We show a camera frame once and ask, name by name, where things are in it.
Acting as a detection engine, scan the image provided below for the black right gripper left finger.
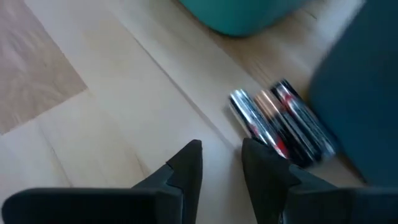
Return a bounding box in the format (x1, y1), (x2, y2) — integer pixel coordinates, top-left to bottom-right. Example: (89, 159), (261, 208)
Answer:
(1, 139), (203, 224)

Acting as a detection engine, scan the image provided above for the bright teal plastic bin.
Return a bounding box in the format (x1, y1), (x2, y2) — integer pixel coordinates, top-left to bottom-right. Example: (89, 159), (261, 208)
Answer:
(178, 0), (308, 38)

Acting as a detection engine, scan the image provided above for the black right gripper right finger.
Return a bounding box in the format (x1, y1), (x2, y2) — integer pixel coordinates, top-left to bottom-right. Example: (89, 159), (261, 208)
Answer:
(241, 138), (398, 224)

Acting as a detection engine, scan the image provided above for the silver black Energizer AA battery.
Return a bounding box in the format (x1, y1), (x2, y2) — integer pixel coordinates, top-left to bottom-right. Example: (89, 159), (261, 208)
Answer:
(229, 89), (290, 159)
(270, 79), (339, 162)

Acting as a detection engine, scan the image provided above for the copper black Duracell AA battery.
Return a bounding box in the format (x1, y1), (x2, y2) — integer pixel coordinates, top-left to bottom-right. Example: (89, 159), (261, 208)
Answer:
(253, 90), (315, 168)

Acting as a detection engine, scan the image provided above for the dusty blue-teal plastic bin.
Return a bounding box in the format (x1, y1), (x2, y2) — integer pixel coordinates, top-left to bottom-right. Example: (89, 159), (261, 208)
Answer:
(309, 0), (398, 187)

